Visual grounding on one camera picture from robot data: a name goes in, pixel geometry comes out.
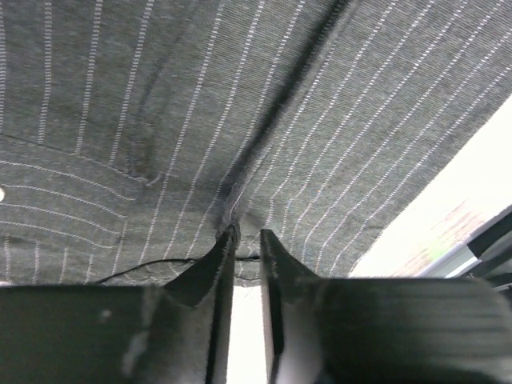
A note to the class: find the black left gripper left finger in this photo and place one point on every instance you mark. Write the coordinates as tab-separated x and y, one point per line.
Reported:
178	332

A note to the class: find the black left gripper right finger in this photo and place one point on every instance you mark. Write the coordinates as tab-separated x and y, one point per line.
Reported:
379	330

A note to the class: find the black pinstripe long sleeve shirt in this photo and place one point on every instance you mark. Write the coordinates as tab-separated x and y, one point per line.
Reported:
134	132

